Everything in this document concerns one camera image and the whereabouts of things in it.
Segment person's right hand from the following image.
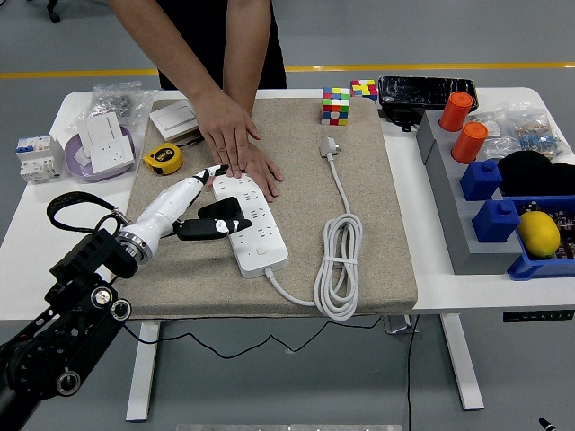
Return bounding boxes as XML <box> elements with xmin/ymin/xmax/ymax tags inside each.
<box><xmin>192</xmin><ymin>92</ymin><xmax>261</xmax><ymax>179</ymax></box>

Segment person's left hand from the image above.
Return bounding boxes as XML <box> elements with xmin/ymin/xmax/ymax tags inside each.
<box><xmin>244</xmin><ymin>144</ymin><xmax>285</xmax><ymax>203</ymax></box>

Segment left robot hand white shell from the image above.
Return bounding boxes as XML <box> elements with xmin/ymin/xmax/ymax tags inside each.
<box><xmin>128</xmin><ymin>163</ymin><xmax>252</xmax><ymax>253</ymax></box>

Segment black plug adapter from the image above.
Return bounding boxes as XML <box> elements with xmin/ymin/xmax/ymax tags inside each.
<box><xmin>197</xmin><ymin>196</ymin><xmax>246</xmax><ymax>224</ymax></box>

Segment white wall switch panel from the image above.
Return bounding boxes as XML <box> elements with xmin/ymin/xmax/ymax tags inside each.
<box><xmin>148</xmin><ymin>99</ymin><xmax>199</xmax><ymax>139</ymax></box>

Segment white power strip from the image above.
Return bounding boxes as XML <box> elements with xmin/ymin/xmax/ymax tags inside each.
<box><xmin>211</xmin><ymin>173</ymin><xmax>290</xmax><ymax>279</ymax></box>

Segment thin black adapter cord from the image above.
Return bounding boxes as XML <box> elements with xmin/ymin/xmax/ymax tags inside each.
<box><xmin>121</xmin><ymin>316</ymin><xmax>383</xmax><ymax>360</ymax></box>

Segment grey-brown mat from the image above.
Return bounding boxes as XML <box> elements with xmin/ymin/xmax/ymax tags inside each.
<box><xmin>107</xmin><ymin>96</ymin><xmax>419</xmax><ymax>321</ymax></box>

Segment large yellow tape measure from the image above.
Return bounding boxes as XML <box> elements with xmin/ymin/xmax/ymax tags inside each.
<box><xmin>142</xmin><ymin>137</ymin><xmax>203</xmax><ymax>175</ymax></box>

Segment white-edged puzzle cube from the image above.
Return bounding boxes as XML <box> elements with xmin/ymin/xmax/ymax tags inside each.
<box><xmin>320</xmin><ymin>86</ymin><xmax>351</xmax><ymax>127</ymax></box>

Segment person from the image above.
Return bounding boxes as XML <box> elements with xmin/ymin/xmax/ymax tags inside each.
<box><xmin>156</xmin><ymin>0</ymin><xmax>288</xmax><ymax>90</ymax></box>

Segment purple plate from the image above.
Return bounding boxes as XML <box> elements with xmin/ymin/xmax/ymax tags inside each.
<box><xmin>64</xmin><ymin>124</ymin><xmax>137</xmax><ymax>183</ymax></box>

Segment white table leg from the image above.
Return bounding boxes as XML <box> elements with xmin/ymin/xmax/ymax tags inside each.
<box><xmin>439</xmin><ymin>313</ymin><xmax>485</xmax><ymax>410</ymax></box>
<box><xmin>125</xmin><ymin>321</ymin><xmax>162</xmax><ymax>422</ymax></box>

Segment black table control panel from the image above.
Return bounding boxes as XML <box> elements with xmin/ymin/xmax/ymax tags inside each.
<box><xmin>502</xmin><ymin>310</ymin><xmax>575</xmax><ymax>323</ymax></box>

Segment clear bag metal parts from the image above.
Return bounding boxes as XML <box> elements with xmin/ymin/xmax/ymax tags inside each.
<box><xmin>89</xmin><ymin>80</ymin><xmax>156</xmax><ymax>131</ymax></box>

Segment stickerless puzzle cube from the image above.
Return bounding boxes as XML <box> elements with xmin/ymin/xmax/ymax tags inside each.
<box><xmin>349</xmin><ymin>79</ymin><xmax>378</xmax><ymax>103</ymax></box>

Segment white circuit breaker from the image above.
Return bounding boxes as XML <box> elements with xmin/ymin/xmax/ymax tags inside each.
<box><xmin>15</xmin><ymin>134</ymin><xmax>66</xmax><ymax>184</ymax></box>

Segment blue plastic bin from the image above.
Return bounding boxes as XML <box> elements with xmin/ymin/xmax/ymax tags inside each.
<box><xmin>506</xmin><ymin>194</ymin><xmax>575</xmax><ymax>282</ymax></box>

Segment black plastic tray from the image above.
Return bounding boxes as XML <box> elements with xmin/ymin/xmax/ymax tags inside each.
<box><xmin>376</xmin><ymin>75</ymin><xmax>478</xmax><ymax>111</ymax></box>

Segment grey stepped block stand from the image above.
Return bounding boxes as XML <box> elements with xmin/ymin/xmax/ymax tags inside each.
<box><xmin>415</xmin><ymin>110</ymin><xmax>525</xmax><ymax>276</ymax></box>

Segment yellow lemon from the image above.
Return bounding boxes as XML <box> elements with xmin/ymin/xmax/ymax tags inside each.
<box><xmin>516</xmin><ymin>210</ymin><xmax>562</xmax><ymax>259</ymax></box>

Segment dark brown packets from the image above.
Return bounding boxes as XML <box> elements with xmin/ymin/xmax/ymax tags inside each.
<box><xmin>553</xmin><ymin>208</ymin><xmax>575</xmax><ymax>261</ymax></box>

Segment orange cylinder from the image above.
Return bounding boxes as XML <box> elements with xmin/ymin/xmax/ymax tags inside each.
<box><xmin>438</xmin><ymin>91</ymin><xmax>474</xmax><ymax>133</ymax></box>
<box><xmin>450</xmin><ymin>121</ymin><xmax>490</xmax><ymax>164</ymax></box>

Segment blue block with knob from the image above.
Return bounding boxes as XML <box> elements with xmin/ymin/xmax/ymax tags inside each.
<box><xmin>471</xmin><ymin>199</ymin><xmax>522</xmax><ymax>243</ymax></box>
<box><xmin>459</xmin><ymin>159</ymin><xmax>503</xmax><ymax>201</ymax></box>

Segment clear bag white parts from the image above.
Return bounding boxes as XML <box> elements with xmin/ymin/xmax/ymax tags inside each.
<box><xmin>471</xmin><ymin>110</ymin><xmax>522</xmax><ymax>161</ymax></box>

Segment black cloth bundle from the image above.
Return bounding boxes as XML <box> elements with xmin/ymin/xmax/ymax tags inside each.
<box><xmin>496</xmin><ymin>150</ymin><xmax>575</xmax><ymax>198</ymax></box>

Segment clear bag blue components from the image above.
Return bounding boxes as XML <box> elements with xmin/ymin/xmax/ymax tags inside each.
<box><xmin>498</xmin><ymin>101</ymin><xmax>575</xmax><ymax>163</ymax></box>

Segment white wall socket panel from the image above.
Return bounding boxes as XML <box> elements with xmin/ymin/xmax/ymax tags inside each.
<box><xmin>88</xmin><ymin>137</ymin><xmax>136</xmax><ymax>175</ymax></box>

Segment white switch box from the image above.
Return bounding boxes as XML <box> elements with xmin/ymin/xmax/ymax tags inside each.
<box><xmin>75</xmin><ymin>110</ymin><xmax>127</xmax><ymax>156</ymax></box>

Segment white power strip cord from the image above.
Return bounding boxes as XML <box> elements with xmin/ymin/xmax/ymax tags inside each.
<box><xmin>267</xmin><ymin>136</ymin><xmax>364</xmax><ymax>322</ymax></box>

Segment black hanging cable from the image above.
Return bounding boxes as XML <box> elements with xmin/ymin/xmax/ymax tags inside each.
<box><xmin>406</xmin><ymin>313</ymin><xmax>421</xmax><ymax>431</ymax></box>

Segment silver under-table bracket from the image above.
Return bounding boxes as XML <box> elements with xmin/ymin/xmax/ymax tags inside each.
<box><xmin>385</xmin><ymin>314</ymin><xmax>420</xmax><ymax>335</ymax></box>

